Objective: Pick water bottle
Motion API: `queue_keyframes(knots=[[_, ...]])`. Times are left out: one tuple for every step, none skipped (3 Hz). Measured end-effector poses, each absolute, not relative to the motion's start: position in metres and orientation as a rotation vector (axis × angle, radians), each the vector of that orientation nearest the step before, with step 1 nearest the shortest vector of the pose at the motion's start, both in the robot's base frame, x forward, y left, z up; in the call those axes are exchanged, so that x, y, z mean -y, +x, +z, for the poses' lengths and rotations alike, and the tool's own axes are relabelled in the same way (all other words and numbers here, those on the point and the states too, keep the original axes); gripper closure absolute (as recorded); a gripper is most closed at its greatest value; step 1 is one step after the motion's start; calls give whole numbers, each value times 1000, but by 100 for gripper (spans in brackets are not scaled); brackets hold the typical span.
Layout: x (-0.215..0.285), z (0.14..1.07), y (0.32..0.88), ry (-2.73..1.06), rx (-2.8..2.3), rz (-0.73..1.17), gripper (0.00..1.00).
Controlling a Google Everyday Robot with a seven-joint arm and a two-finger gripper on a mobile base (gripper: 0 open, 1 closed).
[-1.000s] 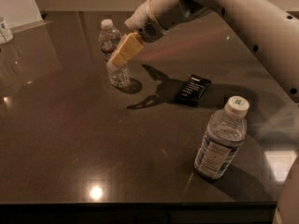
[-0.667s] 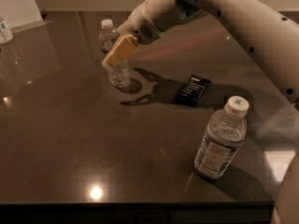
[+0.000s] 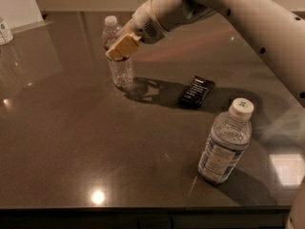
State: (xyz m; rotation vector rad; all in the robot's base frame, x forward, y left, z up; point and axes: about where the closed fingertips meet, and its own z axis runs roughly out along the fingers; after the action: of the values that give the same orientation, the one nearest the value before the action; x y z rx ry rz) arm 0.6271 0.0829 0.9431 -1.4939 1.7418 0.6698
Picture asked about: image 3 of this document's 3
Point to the wide labelled water bottle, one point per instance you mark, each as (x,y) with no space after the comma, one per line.
(229,137)

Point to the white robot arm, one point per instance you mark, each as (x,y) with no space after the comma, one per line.
(274,33)

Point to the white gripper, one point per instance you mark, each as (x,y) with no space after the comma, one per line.
(145,20)

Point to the clear slim water bottle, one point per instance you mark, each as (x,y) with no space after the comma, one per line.
(122,71)

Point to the white container at left edge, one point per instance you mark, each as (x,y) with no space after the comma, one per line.
(6,35)

